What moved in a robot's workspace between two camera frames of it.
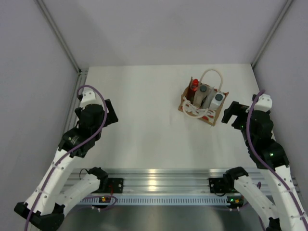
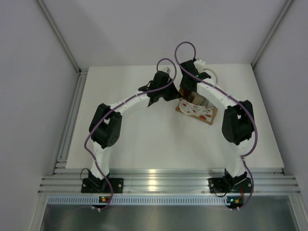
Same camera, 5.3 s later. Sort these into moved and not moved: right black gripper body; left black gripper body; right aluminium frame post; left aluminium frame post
Moved: left black gripper body; right black gripper body
Not moved: right aluminium frame post; left aluminium frame post
